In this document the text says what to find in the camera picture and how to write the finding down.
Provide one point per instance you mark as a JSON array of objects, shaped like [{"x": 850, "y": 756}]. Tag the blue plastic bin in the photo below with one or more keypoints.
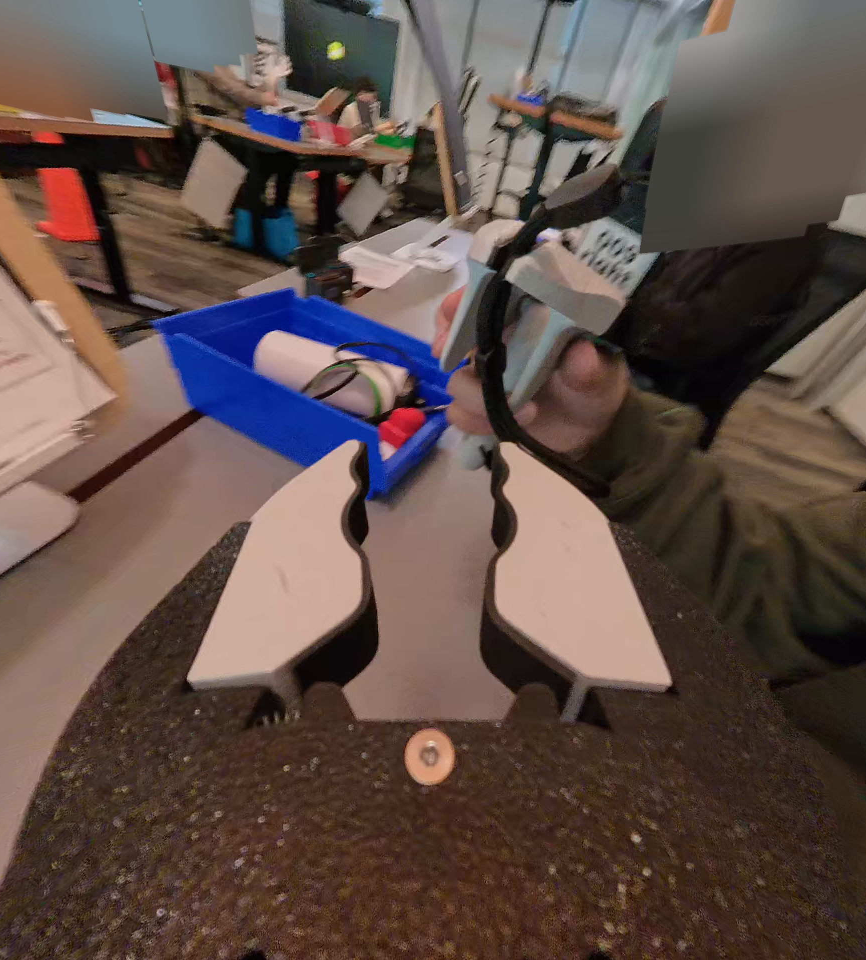
[{"x": 252, "y": 405}]

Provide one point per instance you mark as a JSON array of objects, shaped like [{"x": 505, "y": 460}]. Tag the wooden standing desk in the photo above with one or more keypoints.
[{"x": 553, "y": 116}]

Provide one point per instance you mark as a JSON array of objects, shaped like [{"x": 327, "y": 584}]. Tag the green tape roll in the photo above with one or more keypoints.
[{"x": 384, "y": 384}]

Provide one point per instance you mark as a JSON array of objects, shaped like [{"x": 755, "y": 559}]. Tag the black tilted board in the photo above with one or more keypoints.
[{"x": 440, "y": 90}]

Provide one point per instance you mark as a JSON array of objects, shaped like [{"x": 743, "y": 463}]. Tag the wall television screen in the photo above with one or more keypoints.
[{"x": 365, "y": 45}]

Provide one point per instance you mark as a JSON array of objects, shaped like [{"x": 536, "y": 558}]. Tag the grey hanging panel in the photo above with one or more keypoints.
[
  {"x": 363, "y": 204},
  {"x": 211, "y": 184}
]

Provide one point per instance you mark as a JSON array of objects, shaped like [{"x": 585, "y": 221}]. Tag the printed paper sheet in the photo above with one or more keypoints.
[{"x": 380, "y": 266}]

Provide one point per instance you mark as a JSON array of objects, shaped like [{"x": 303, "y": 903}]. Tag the blue bag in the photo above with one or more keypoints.
[{"x": 275, "y": 232}]

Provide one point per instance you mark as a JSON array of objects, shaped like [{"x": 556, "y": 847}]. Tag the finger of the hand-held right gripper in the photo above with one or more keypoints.
[
  {"x": 470, "y": 315},
  {"x": 538, "y": 352}
]

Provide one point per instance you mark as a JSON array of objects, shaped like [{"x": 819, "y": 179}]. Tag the orange traffic cone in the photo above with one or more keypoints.
[{"x": 65, "y": 202}]

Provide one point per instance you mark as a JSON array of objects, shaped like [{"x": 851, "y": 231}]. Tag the red capped item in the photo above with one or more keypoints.
[{"x": 403, "y": 427}]

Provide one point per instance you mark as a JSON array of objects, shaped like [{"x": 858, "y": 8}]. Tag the white paper roll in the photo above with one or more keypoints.
[{"x": 290, "y": 360}]

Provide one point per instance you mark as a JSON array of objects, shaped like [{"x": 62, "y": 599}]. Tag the white stand base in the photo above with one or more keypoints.
[{"x": 5, "y": 540}]

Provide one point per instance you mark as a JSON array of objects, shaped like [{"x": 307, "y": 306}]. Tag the white desk item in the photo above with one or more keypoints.
[{"x": 440, "y": 247}]

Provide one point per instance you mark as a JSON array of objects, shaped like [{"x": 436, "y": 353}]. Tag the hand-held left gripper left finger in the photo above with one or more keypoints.
[{"x": 290, "y": 592}]

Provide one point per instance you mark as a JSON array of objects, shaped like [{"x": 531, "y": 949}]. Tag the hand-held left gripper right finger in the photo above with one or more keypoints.
[{"x": 575, "y": 592}]

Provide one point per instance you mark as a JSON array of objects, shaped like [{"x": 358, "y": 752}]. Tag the person's right hand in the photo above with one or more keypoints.
[{"x": 583, "y": 397}]

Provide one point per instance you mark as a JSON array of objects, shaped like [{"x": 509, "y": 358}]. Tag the person's right forearm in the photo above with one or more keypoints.
[{"x": 740, "y": 540}]

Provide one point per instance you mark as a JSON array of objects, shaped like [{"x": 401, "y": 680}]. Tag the black battery charger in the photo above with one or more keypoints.
[{"x": 328, "y": 281}]

